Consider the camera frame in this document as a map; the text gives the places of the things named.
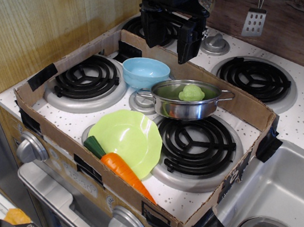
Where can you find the grey back stove knob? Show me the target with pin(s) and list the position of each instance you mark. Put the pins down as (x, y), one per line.
(215, 45)

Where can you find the green toy vegetable piece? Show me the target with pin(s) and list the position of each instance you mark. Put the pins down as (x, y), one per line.
(191, 92)

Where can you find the light green plastic plate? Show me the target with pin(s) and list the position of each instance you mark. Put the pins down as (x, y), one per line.
(131, 135)

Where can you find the grey stove knob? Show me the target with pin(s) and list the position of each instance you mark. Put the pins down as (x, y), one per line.
(215, 45)
(141, 101)

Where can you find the orange object at bottom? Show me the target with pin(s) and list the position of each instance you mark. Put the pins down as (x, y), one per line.
(16, 216)

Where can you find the grey centre stove knob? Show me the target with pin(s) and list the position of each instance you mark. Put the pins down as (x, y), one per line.
(141, 101)

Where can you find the orange toy carrot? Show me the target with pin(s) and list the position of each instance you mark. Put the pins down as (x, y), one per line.
(117, 165)

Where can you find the front right black burner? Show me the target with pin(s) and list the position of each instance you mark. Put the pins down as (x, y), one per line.
(201, 148)

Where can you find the light blue plastic bowl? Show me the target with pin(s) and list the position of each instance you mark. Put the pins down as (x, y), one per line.
(142, 72)

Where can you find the back right black burner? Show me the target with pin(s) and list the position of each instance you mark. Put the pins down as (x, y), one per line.
(264, 81)

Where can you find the brown cardboard fence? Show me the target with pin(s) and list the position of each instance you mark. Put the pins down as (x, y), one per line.
(242, 110)

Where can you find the front left black burner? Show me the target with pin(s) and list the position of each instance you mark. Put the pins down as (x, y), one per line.
(91, 78)

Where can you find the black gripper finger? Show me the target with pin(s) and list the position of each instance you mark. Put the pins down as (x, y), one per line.
(154, 26)
(189, 40)

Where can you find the grey oven door handle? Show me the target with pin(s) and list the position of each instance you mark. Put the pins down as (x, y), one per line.
(51, 193)

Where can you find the left grey oven knob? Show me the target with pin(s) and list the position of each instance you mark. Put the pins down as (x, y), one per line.
(31, 149)

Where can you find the grey toy sink basin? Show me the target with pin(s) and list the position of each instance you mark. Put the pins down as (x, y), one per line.
(273, 189)

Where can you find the small steel pot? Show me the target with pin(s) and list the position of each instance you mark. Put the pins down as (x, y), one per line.
(168, 104)

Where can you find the hanging metal spatula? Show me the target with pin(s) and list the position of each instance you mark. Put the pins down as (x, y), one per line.
(255, 20)

